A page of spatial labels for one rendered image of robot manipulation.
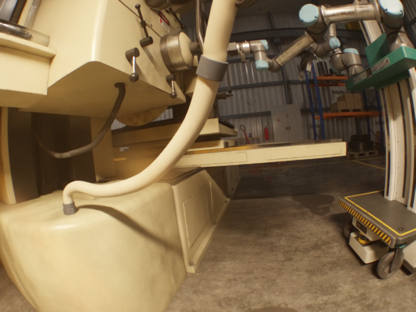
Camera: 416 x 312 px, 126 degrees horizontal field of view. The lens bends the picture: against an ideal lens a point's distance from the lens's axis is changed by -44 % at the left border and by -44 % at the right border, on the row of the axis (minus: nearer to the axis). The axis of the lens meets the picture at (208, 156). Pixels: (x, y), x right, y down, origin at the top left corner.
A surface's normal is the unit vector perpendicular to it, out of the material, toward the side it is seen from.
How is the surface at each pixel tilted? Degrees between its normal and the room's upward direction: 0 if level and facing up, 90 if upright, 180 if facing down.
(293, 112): 90
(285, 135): 90
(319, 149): 90
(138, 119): 90
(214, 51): 126
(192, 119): 107
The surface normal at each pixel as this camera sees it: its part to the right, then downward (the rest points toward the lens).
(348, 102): -0.26, 0.08
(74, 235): 0.62, -0.01
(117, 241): 0.87, -0.06
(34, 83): 0.96, -0.07
